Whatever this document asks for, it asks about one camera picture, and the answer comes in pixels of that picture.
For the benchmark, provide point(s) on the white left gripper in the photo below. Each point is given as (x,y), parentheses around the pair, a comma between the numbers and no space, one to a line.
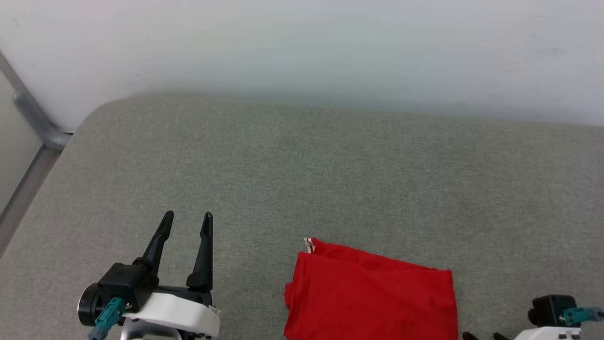
(181,311)

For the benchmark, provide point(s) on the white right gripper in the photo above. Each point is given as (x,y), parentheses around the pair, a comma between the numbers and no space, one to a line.
(547,334)

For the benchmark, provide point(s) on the red cloth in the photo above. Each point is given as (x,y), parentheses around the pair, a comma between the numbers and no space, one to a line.
(373,302)

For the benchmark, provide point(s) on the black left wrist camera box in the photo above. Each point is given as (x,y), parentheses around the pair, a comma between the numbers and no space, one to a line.
(125,283)

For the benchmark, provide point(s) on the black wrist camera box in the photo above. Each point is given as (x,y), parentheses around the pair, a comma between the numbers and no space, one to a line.
(549,309)
(125,283)

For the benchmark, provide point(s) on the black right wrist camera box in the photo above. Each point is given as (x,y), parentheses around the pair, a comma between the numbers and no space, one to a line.
(549,309)

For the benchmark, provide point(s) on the grey metal rail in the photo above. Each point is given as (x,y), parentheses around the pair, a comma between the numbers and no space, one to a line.
(37,123)

